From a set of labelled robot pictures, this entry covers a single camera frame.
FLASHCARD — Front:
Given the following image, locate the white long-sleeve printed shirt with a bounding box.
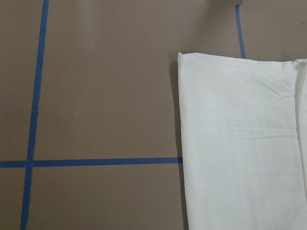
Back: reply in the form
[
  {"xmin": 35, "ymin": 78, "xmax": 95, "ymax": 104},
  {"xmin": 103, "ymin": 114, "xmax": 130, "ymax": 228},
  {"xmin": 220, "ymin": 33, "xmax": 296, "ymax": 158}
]
[{"xmin": 178, "ymin": 53, "xmax": 307, "ymax": 230}]

